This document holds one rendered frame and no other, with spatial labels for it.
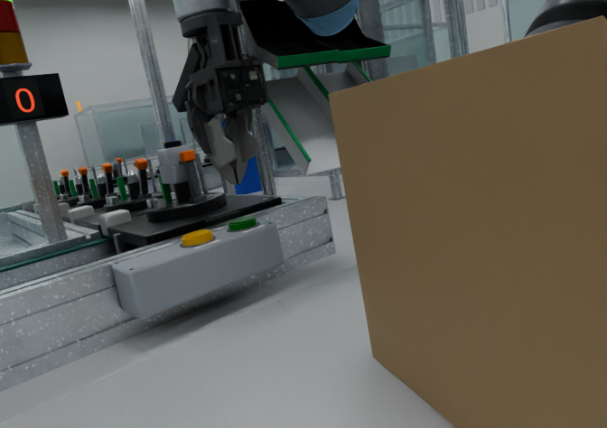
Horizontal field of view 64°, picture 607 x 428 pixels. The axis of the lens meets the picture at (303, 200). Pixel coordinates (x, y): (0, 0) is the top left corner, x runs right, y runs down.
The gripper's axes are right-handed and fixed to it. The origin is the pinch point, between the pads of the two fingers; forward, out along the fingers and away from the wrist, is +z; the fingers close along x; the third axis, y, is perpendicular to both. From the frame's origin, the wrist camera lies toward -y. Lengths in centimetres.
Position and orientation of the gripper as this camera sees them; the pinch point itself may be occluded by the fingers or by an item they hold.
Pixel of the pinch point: (232, 175)
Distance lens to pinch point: 67.3
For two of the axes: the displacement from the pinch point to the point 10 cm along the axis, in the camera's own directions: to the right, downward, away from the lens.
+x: 7.8, -2.4, 5.8
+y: 6.1, 0.2, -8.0
